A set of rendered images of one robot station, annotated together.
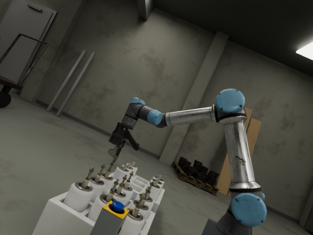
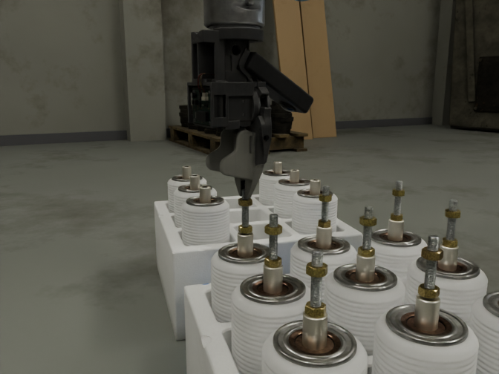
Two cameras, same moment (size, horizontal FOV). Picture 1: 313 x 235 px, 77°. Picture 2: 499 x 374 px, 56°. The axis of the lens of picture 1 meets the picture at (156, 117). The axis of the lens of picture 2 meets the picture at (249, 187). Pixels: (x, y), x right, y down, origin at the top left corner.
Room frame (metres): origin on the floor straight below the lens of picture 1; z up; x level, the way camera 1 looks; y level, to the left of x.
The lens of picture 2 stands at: (0.51, 0.38, 0.48)
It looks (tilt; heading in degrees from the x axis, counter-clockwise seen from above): 13 degrees down; 334
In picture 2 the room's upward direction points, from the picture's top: straight up
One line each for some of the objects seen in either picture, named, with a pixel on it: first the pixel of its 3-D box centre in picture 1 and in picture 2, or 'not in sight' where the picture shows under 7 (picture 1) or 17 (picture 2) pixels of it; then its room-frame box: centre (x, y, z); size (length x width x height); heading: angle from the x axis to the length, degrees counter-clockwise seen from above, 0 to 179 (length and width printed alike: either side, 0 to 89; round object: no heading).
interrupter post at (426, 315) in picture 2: (109, 196); (426, 312); (0.80, 0.04, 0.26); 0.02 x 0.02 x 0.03
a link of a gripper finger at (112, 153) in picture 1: (112, 154); (240, 165); (1.04, 0.13, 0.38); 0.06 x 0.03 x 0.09; 94
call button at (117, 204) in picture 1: (117, 207); not in sight; (0.62, -0.01, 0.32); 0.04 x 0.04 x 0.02
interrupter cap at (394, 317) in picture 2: (108, 200); (425, 324); (0.80, 0.04, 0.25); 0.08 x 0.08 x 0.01
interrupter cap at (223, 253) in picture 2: (106, 176); (245, 253); (1.06, 0.11, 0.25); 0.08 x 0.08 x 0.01
